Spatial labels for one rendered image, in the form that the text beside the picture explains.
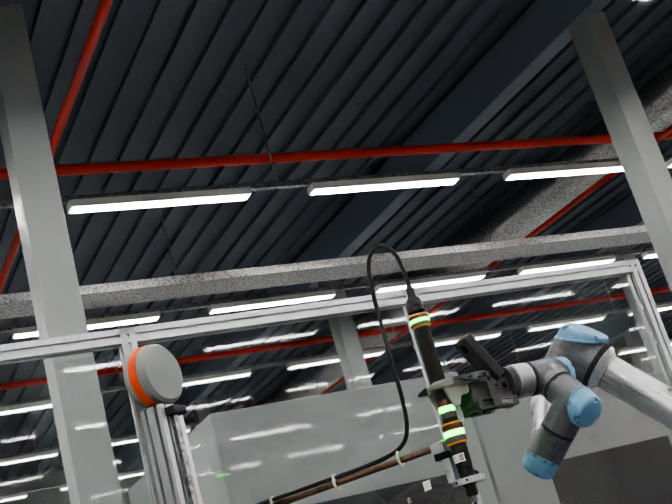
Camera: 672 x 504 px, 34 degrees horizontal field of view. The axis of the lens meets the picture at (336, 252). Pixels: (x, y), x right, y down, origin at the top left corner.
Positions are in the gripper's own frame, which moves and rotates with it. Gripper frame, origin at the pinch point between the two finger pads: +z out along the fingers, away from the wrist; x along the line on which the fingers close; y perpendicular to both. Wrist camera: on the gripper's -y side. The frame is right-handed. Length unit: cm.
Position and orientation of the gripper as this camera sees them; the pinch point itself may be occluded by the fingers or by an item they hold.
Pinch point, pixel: (427, 388)
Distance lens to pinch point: 228.4
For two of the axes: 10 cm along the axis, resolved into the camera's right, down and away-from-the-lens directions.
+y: 2.6, 9.1, -3.2
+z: -8.9, 1.0, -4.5
